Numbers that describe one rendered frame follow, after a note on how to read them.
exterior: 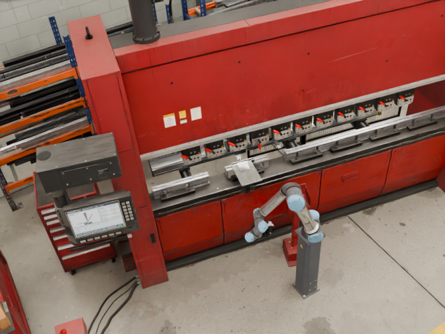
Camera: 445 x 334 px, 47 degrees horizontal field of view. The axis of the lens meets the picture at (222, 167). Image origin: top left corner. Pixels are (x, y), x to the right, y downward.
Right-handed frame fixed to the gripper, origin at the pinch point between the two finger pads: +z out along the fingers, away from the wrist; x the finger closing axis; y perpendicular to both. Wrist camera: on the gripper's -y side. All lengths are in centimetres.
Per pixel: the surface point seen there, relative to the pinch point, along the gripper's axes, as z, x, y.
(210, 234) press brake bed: 16, -44, -61
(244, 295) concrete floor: 18, -83, -11
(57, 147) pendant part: -145, 51, -93
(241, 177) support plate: 6.5, 24.8, -40.2
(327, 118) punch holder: 63, 86, -5
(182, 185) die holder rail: -19, 4, -79
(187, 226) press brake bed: -9, -35, -72
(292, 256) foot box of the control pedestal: 64, -48, 4
